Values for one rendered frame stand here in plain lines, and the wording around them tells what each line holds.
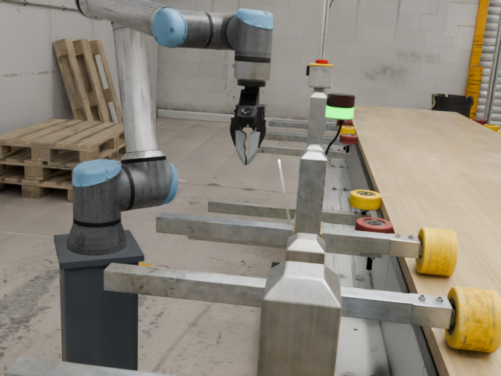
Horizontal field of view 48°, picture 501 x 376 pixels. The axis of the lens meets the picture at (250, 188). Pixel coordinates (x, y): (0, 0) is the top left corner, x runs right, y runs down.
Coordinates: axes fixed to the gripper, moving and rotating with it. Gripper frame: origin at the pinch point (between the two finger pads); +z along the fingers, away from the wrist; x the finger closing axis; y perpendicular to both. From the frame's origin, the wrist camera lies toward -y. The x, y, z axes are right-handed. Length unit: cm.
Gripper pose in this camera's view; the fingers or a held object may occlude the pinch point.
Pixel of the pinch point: (246, 160)
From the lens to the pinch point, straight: 144.0
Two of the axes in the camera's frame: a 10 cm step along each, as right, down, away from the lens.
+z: -0.6, 9.7, 2.5
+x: -9.9, -0.8, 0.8
